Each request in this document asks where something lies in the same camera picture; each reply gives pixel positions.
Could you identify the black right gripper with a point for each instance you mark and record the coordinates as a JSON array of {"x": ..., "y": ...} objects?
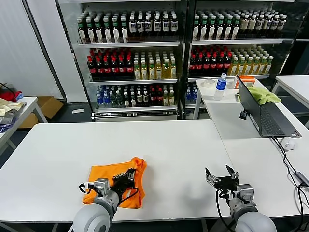
[{"x": 227, "y": 184}]

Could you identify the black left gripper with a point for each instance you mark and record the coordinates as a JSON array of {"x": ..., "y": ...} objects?
[{"x": 122, "y": 184}]

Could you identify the orange T-shirt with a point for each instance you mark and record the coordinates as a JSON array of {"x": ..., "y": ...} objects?
[{"x": 103, "y": 171}]

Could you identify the white clothes side table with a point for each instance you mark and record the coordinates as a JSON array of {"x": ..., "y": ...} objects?
[{"x": 30, "y": 106}]

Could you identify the white laptop table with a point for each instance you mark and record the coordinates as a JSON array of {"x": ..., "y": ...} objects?
[{"x": 253, "y": 154}]

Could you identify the black plug adapter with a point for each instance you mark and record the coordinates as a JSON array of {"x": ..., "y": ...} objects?
[{"x": 243, "y": 115}]

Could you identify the white computer mouse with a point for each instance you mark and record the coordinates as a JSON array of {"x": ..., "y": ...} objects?
[{"x": 288, "y": 144}]

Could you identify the dark grey laptop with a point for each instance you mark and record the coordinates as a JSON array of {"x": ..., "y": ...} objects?
[{"x": 270, "y": 120}]

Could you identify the dark drink bottle white label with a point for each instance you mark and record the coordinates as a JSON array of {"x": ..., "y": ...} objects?
[
  {"x": 126, "y": 101},
  {"x": 133, "y": 101},
  {"x": 139, "y": 97},
  {"x": 145, "y": 97}
]

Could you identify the green tinted drink bottle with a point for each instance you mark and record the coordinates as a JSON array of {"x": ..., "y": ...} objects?
[
  {"x": 119, "y": 100},
  {"x": 113, "y": 100}
]

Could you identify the grey USB hub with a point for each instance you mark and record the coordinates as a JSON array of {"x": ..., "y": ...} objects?
[{"x": 301, "y": 178}]

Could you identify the small blue water bottle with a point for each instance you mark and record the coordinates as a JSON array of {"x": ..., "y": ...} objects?
[
  {"x": 106, "y": 100},
  {"x": 188, "y": 95},
  {"x": 194, "y": 93},
  {"x": 99, "y": 100}
]

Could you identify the white flat floor item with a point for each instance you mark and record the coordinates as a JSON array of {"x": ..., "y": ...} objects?
[{"x": 78, "y": 111}]

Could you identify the red cap cola bottle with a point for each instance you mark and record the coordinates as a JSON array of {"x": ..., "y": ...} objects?
[
  {"x": 206, "y": 64},
  {"x": 159, "y": 96},
  {"x": 193, "y": 64},
  {"x": 214, "y": 63},
  {"x": 227, "y": 62},
  {"x": 91, "y": 68},
  {"x": 130, "y": 68},
  {"x": 99, "y": 68},
  {"x": 114, "y": 68},
  {"x": 220, "y": 63},
  {"x": 200, "y": 64},
  {"x": 153, "y": 96},
  {"x": 122, "y": 68},
  {"x": 107, "y": 68}
]

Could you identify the green cloth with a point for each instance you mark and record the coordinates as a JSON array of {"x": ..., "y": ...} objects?
[{"x": 263, "y": 96}]

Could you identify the large water bottle blue label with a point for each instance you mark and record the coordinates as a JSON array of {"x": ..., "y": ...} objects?
[{"x": 220, "y": 87}]

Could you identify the white tape roll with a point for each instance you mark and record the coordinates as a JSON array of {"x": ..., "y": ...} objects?
[{"x": 208, "y": 86}]

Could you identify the orange box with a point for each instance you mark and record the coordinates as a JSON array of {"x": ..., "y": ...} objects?
[{"x": 248, "y": 82}]

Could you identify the brown cardboard box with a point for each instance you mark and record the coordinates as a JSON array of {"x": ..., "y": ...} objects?
[{"x": 48, "y": 106}]

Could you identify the white empty table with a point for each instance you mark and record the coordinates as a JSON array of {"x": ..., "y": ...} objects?
[{"x": 294, "y": 84}]

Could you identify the purple cloth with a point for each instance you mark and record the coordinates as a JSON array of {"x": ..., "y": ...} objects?
[{"x": 6, "y": 126}]

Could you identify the grey cloth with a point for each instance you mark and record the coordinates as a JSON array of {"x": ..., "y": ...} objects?
[{"x": 9, "y": 118}]

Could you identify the glass drinks display cabinet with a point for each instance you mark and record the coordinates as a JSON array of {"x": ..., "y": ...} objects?
[
  {"x": 236, "y": 42},
  {"x": 130, "y": 44}
]

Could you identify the light blue cloth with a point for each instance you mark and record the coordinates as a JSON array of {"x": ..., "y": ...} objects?
[{"x": 20, "y": 96}]

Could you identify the beige cloth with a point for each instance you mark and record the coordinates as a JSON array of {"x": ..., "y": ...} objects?
[{"x": 9, "y": 106}]

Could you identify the red cloth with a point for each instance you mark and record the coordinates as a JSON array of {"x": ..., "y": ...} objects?
[{"x": 12, "y": 95}]

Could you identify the dark tea bottle green cap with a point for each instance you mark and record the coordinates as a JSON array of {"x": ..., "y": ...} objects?
[
  {"x": 82, "y": 31},
  {"x": 196, "y": 30},
  {"x": 91, "y": 31},
  {"x": 99, "y": 31},
  {"x": 116, "y": 30},
  {"x": 108, "y": 30},
  {"x": 124, "y": 30},
  {"x": 227, "y": 30},
  {"x": 235, "y": 29},
  {"x": 204, "y": 30},
  {"x": 219, "y": 30},
  {"x": 212, "y": 30}
]

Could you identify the dark drink bottle navy label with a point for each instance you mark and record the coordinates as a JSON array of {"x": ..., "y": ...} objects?
[
  {"x": 132, "y": 26},
  {"x": 140, "y": 26},
  {"x": 149, "y": 26},
  {"x": 174, "y": 24},
  {"x": 157, "y": 25},
  {"x": 165, "y": 25}
]

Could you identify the brown drink bottle beige label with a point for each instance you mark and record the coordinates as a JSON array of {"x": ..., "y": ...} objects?
[
  {"x": 267, "y": 26},
  {"x": 244, "y": 26},
  {"x": 281, "y": 26},
  {"x": 251, "y": 26},
  {"x": 274, "y": 26},
  {"x": 259, "y": 26}
]

